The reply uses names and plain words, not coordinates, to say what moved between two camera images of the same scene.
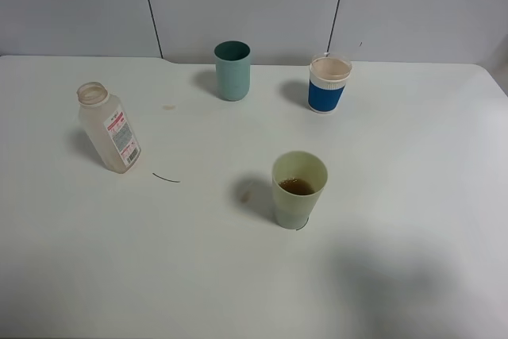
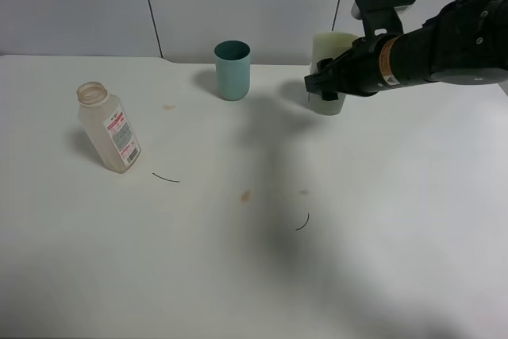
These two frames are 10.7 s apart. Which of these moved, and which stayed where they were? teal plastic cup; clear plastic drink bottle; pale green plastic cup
Moved: pale green plastic cup
Stayed: clear plastic drink bottle; teal plastic cup
